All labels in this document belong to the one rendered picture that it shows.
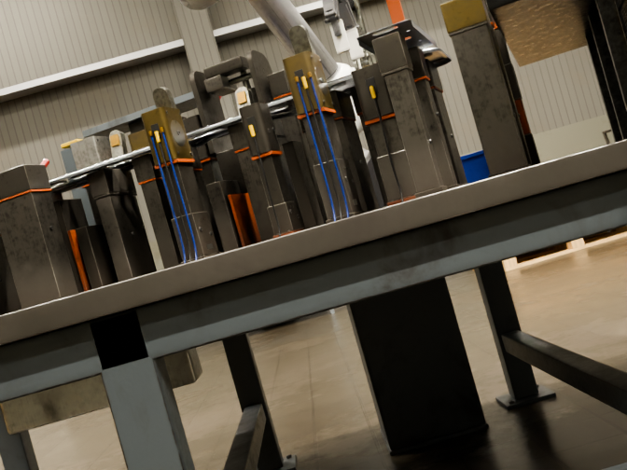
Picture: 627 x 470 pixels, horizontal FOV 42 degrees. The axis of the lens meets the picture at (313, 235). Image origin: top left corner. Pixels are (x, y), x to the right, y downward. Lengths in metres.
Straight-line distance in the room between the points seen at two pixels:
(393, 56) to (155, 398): 0.69
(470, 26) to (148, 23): 7.03
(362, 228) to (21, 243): 1.07
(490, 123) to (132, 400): 0.87
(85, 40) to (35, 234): 6.73
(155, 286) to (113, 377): 0.15
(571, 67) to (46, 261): 7.28
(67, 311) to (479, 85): 0.90
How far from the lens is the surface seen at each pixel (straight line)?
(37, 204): 2.00
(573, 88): 8.72
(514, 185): 1.18
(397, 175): 1.61
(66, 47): 8.68
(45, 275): 1.99
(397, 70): 1.44
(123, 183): 2.12
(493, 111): 1.65
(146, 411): 1.22
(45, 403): 1.53
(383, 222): 1.14
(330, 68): 2.62
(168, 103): 1.87
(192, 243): 1.78
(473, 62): 1.67
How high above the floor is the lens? 0.68
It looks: level
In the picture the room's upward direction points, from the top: 16 degrees counter-clockwise
